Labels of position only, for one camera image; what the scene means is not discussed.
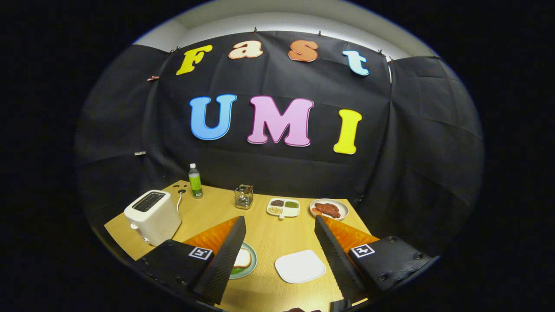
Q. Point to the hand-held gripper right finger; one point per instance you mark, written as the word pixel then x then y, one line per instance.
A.
pixel 336 255

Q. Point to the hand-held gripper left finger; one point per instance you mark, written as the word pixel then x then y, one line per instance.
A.
pixel 227 255

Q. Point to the brown crust bread slice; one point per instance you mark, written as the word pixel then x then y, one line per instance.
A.
pixel 243 258

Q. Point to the green lettuce leaf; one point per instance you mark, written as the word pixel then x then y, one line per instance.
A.
pixel 237 271

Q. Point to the pale green round plate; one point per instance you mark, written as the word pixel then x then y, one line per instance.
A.
pixel 253 260

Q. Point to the white square plate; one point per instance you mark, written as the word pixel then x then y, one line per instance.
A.
pixel 300 266

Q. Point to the brown meat steak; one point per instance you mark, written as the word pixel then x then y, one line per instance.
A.
pixel 328 209

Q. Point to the orange food piece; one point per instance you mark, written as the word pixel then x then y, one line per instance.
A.
pixel 317 212

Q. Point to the white round plate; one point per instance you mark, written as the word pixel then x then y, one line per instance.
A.
pixel 344 208

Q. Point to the white divided dish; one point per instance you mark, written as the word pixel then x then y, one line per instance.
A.
pixel 291 212

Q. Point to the pile of yellow beans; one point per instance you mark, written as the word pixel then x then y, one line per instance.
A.
pixel 275 210

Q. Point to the pile of green beans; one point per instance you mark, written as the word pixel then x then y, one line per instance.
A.
pixel 291 204

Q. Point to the pile of dark beans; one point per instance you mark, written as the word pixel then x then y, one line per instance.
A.
pixel 277 203

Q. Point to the green label plastic bottle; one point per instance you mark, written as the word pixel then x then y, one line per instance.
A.
pixel 195 184

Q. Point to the white toaster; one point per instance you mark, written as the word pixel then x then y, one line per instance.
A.
pixel 151 223

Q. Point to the black backdrop cloth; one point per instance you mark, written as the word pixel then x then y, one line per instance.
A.
pixel 269 169

